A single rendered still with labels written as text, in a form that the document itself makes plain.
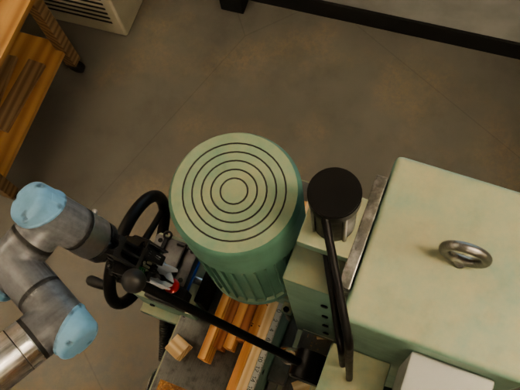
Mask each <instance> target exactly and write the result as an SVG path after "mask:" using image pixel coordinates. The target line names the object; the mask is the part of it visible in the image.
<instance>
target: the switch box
mask: <svg viewBox="0 0 520 390"><path fill-rule="evenodd" d="M493 388H494V381H493V380H492V379H489V378H486V377H484V376H481V375H478V374H475V373H473V372H471V371H467V370H464V369H462V368H458V367H456V366H453V365H451V364H447V363H445V362H443V361H439V360H437V359H435V358H432V357H428V356H426V355H424V354H420V353H418V352H415V351H413V352H412V353H411V354H410V355H409V356H408V357H407V358H406V359H405V360H404V362H403V363H402V364H401V365H400V367H399V369H398V372H397V375H396V378H395V382H394V385H393V388H392V390H493Z"/></svg>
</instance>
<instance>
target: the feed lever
mask: <svg viewBox="0 0 520 390"><path fill-rule="evenodd" d="M121 285H122V287H123V289H124V290H125V291H126V292H128V293H139V292H141V291H144V292H146V293H148V294H150V295H152V296H154V297H156V298H158V299H161V300H162V301H164V302H166V303H168V304H171V305H173V306H175V307H177V308H179V309H181V310H183V311H185V312H187V313H189V314H191V315H193V316H195V317H197V318H199V319H202V320H204V321H206V322H208V323H210V324H212V325H214V326H216V327H218V328H220V329H222V330H224V331H226V332H228V333H230V334H233V335H235V336H236V337H239V338H241V339H242V340H245V341H247V342H249V343H250V344H253V345H255V346H256V347H260V348H261V349H263V350H265V351H268V352H269V353H271V354H274V355H275V356H277V357H279V358H281V359H283V360H285V361H288V362H290V363H292V365H291V367H290V369H289V376H290V377H292V378H294V379H296V380H299V381H302V382H304V383H307V384H308V385H312V386H315V387H316V386H317V384H318V381H319V379H320V375H321V372H322V370H323V366H324V363H325V361H326V359H327V357H326V356H324V355H322V354H319V353H317V352H315V351H311V350H308V349H306V348H302V347H300V348H297V350H296V354H295V355H293V354H290V353H289V352H287V351H284V350H283V349H281V348H279V347H277V346H275V345H273V344H270V343H269V342H267V341H265V340H263V339H261V338H259V337H256V336H255V335H253V334H250V333H249V332H247V331H245V330H242V329H241V328H239V327H236V326H235V325H233V324H231V323H229V322H227V321H225V320H222V319H221V318H219V317H217V316H215V315H213V314H211V313H208V312H207V311H205V310H202V309H201V308H199V307H197V306H194V305H193V304H191V303H188V302H187V301H185V300H183V299H181V298H179V297H177V296H174V295H173V294H171V293H169V292H167V291H165V290H163V289H160V288H159V287H157V286H154V285H153V284H151V283H149V282H147V281H146V276H145V274H144V272H143V271H142V270H140V269H129V270H127V271H126V272H125V273H124V274H123V275H122V278H121Z"/></svg>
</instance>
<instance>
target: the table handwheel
mask: <svg viewBox="0 0 520 390"><path fill-rule="evenodd" d="M154 202H156V203H157V205H158V208H159V211H158V213H157V214H156V216H155V218H154V219H153V221H152V223H151V224H150V225H149V227H148V229H147V230H146V232H145V233H144V235H143V236H142V237H140V236H138V235H133V236H132V237H138V238H143V239H147V240H149V239H150V238H151V236H152V234H153V232H154V230H155V229H156V227H157V225H158V229H157V233H156V236H157V234H159V233H164V232H165V231H168V230H169V222H170V212H169V201H168V199H167V197H166V195H165V194H164V193H163V192H161V191H159V190H150V191H149V192H146V193H144V194H143V195H141V196H140V198H138V199H137V201H136V202H134V203H133V205H132V206H131V207H130V208H129V210H128V212H127V213H126V215H125V216H124V218H123V219H122V221H121V223H120V225H119V227H118V234H120V235H122V236H126V235H128V236H129V235H130V233H131V231H132V229H133V227H134V225H135V223H136V221H137V220H138V219H139V217H140V215H141V214H142V212H143V211H144V210H145V209H146V208H147V207H148V206H149V205H150V204H152V203H154ZM150 241H151V240H150ZM107 264H108V260H107V261H106V264H105V267H104V278H103V290H104V297H105V300H106V302H107V304H108V305H109V306H110V307H111V308H113V309H116V310H122V309H124V308H127V307H128V306H130V305H132V304H133V303H134V302H135V301H136V300H137V299H138V297H137V296H136V295H134V294H133V293H129V292H127V293H126V294H125V295H124V296H122V297H118V294H117V290H116V281H115V280H116V279H117V277H115V276H114V275H109V273H108V269H107V268H106V266H107Z"/></svg>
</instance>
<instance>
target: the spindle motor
mask: <svg viewBox="0 0 520 390"><path fill-rule="evenodd" d="M169 212H170V215H171V218H172V220H173V223H174V225H175V227H176V229H177V231H178V232H179V233H180V235H181V237H182V238H183V240H184V241H185V242H186V243H187V245H188V246H189V248H190V249H191V251H192V252H193V253H194V254H195V256H196V257H197V259H198V260H199V262H200V263H201V265H202V266H203V267H204V268H205V270H206V271H207V273H208V274H209V276H210V277H211V278H212V279H213V281H214V283H215V284H216V286H217V287H218V288H219V289H220V290H221V291H222V292H223V293H224V294H226V295H227V296H229V297H231V298H232V299H234V300H236V301H238V302H241V303H246V304H251V305H262V304H267V303H273V302H275V301H277V300H280V299H282V298H283V297H285V296H287V292H286V288H285V284H284V282H283V278H282V277H283V274H284V272H285V270H286V266H287V264H288V261H289V258H290V255H291V254H292V251H293V248H294V246H295V244H296V240H297V238H298V236H299V233H300V230H301V227H302V226H303V222H304V220H305V216H306V212H305V204H304V196H303V184H302V180H301V177H300V174H299V170H298V169H297V166H296V164H295V163H294V162H293V159H292V158H291V157H290V156H289V154H288V153H287V152H286V151H285V150H284V149H283V148H282V147H280V146H279V145H277V144H276V143H274V142H273V141H271V140H269V139H267V138H264V137H262V136H260V135H254V134H250V133H244V132H234V133H227V134H223V135H218V136H215V137H213V138H211V139H208V140H207V141H205V142H202V143H200V144H199V145H198V146H196V147H195V148H194V149H192V150H191V151H190V152H189V153H188V154H187V155H186V156H185V157H184V158H183V160H182V161H181V163H180V164H179V165H178V167H177V169H176V171H175V173H174V174H173V178H172V180H171V184H170V187H169Z"/></svg>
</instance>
